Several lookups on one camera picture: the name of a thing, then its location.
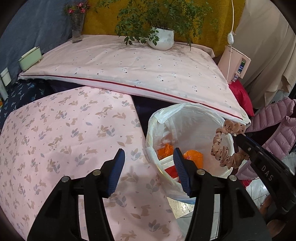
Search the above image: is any beige dotted scrunchie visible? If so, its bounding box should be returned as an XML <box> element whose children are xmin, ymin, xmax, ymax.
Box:
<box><xmin>211</xmin><ymin>120</ymin><xmax>249</xmax><ymax>169</ymax></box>

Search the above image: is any large orange plastic bag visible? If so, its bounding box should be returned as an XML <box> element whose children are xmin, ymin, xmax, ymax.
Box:
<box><xmin>183</xmin><ymin>150</ymin><xmax>203</xmax><ymax>169</ymax></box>

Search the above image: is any red paper cup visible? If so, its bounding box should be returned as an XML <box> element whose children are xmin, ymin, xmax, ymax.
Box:
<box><xmin>159</xmin><ymin>155</ymin><xmax>180</xmax><ymax>183</ymax></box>

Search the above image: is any small orange plastic bag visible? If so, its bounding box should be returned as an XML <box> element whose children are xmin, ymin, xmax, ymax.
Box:
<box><xmin>157</xmin><ymin>143</ymin><xmax>174</xmax><ymax>160</ymax></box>

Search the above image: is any white lined trash bin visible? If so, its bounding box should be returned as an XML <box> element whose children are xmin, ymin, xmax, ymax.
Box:
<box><xmin>145</xmin><ymin>103</ymin><xmax>232</xmax><ymax>204</ymax></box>

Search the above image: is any pink puffer jacket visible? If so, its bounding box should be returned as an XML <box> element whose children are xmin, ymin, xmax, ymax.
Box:
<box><xmin>235</xmin><ymin>97</ymin><xmax>296</xmax><ymax>181</ymax></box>

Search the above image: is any pink rabbit print tablecloth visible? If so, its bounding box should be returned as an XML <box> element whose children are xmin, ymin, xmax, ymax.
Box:
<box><xmin>1</xmin><ymin>87</ymin><xmax>184</xmax><ymax>240</ymax></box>

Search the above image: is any red cloth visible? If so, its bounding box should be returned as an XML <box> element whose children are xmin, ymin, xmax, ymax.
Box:
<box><xmin>229</xmin><ymin>80</ymin><xmax>254</xmax><ymax>117</ymax></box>

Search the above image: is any pink electronic device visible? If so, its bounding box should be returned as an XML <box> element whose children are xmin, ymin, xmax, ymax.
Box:
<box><xmin>218</xmin><ymin>45</ymin><xmax>251</xmax><ymax>84</ymax></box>

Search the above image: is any navy floral cloth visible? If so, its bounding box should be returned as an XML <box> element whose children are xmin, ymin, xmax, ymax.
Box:
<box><xmin>1</xmin><ymin>79</ymin><xmax>82</xmax><ymax>130</ymax></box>

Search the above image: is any pale pink bench cloth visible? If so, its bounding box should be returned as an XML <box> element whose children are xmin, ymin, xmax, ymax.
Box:
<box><xmin>19</xmin><ymin>35</ymin><xmax>250</xmax><ymax>124</ymax></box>

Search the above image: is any white tall bottle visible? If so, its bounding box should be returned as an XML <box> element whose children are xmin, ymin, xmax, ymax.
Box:
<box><xmin>0</xmin><ymin>80</ymin><xmax>8</xmax><ymax>101</ymax></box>

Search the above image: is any white jar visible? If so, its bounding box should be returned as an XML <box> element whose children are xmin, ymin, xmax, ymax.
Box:
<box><xmin>1</xmin><ymin>67</ymin><xmax>11</xmax><ymax>86</ymax></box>

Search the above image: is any mint green box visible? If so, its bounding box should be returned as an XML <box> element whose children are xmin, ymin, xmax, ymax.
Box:
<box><xmin>18</xmin><ymin>47</ymin><xmax>42</xmax><ymax>72</ymax></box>

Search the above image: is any potted green plant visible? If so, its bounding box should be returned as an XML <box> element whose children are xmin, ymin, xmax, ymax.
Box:
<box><xmin>94</xmin><ymin>0</ymin><xmax>219</xmax><ymax>51</ymax></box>

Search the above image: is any glass vase with flowers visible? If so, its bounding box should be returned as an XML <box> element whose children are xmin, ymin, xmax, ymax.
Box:
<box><xmin>64</xmin><ymin>1</ymin><xmax>90</xmax><ymax>43</ymax></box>

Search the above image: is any white cord with switch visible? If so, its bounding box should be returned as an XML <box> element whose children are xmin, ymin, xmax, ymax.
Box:
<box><xmin>226</xmin><ymin>0</ymin><xmax>236</xmax><ymax>82</ymax></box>

